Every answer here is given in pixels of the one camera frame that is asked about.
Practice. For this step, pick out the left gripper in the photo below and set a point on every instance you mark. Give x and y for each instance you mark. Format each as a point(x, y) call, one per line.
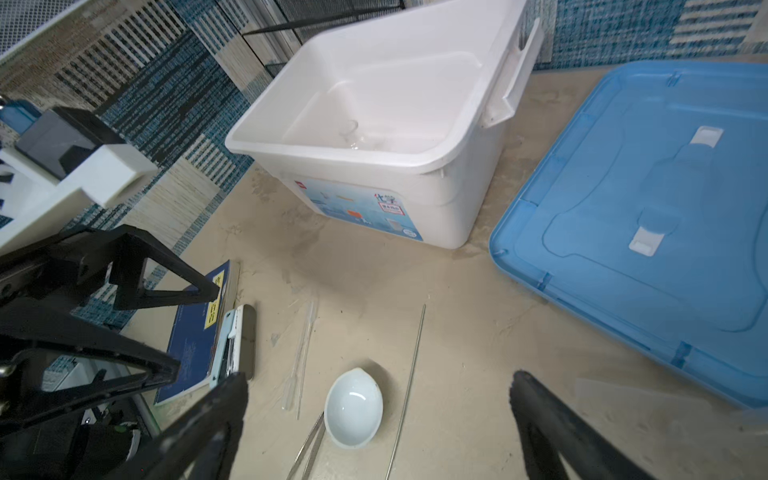
point(36, 282)

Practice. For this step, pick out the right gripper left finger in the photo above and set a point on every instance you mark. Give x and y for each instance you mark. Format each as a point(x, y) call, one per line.
point(202, 443)

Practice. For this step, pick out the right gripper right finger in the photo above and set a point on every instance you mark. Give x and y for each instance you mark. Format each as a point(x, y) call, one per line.
point(552, 435)

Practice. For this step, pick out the metal tweezers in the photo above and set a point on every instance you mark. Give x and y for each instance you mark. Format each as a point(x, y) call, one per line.
point(313, 436)

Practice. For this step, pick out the white ceramic dish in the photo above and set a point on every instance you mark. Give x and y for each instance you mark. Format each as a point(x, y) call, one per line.
point(353, 409)

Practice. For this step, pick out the long metal spatula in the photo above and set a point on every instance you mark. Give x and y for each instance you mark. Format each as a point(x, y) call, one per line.
point(407, 394)

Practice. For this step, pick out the white plastic bin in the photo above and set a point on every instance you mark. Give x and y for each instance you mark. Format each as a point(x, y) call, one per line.
point(397, 123)

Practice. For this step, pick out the blue notebook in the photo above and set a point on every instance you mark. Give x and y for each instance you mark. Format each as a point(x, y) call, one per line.
point(194, 337)

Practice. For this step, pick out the blue plastic lid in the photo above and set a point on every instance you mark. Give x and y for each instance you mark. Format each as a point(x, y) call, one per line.
point(647, 219)

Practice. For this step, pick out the black mesh shelf rack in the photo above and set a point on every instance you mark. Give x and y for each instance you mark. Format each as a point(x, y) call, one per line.
point(276, 30)

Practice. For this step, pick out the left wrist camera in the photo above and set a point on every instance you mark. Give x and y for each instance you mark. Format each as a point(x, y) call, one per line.
point(64, 160)

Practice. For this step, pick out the white wire basket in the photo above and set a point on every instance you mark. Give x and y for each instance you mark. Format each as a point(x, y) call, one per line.
point(22, 20)

